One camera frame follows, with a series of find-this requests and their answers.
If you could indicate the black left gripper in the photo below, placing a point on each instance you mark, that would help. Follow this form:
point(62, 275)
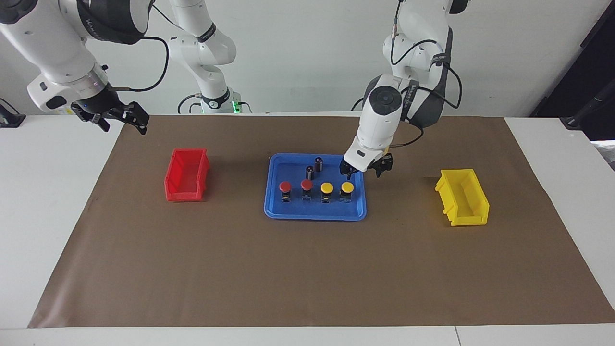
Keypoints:
point(377, 162)

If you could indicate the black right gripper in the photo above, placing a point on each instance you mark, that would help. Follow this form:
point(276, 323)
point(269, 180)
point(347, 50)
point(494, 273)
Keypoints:
point(101, 103)

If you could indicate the yellow push button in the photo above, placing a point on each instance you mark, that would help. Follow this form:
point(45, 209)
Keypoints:
point(326, 187)
point(347, 187)

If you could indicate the red push button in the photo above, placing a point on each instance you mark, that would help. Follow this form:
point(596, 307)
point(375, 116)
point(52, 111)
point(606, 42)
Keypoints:
point(285, 186)
point(306, 184)

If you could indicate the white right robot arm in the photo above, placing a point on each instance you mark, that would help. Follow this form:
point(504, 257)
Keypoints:
point(57, 43)

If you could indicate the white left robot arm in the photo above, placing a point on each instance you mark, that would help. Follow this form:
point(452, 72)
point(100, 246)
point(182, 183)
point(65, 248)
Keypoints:
point(384, 110)

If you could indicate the blue plastic tray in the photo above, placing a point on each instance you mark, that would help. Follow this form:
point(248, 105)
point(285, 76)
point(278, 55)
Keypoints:
point(312, 211)

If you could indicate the black cylindrical capacitor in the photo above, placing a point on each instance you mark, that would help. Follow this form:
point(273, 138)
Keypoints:
point(310, 173)
point(319, 164)

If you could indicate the red plastic bin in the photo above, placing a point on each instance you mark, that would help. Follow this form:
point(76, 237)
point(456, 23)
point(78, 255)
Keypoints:
point(180, 193)

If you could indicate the small black device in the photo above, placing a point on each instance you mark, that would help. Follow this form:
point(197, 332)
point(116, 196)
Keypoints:
point(10, 119)

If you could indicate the yellow plastic bin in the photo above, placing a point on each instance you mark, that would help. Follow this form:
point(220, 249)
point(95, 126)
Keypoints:
point(473, 211)

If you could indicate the brown paper table mat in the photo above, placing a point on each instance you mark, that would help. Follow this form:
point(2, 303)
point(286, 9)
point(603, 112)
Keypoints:
point(288, 269)

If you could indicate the black stand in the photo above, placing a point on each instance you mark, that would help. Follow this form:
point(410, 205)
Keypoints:
point(574, 120)

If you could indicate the grey object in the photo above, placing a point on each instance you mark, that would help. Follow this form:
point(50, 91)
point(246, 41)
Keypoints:
point(608, 154)

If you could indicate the black panel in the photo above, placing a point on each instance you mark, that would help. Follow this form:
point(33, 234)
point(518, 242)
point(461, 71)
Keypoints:
point(586, 57)

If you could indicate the white wall socket box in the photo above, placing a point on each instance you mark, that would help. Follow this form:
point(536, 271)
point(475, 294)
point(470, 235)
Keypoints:
point(77, 103)

